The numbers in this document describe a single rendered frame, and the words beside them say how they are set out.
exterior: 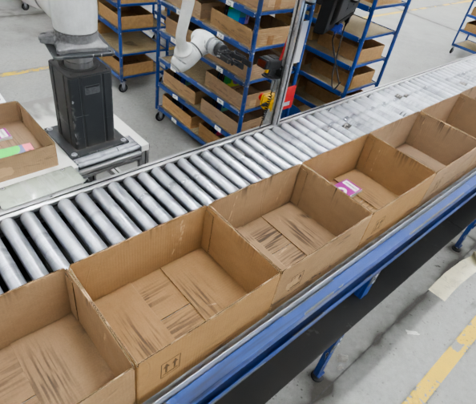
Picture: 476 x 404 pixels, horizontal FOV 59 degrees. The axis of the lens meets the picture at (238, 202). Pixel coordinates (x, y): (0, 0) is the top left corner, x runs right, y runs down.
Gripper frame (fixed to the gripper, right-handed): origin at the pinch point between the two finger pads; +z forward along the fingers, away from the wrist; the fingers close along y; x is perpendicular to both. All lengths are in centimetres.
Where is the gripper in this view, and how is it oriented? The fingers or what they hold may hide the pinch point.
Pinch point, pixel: (243, 63)
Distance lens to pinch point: 230.1
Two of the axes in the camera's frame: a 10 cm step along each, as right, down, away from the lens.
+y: 7.4, -3.4, 5.7
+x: -1.5, 7.5, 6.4
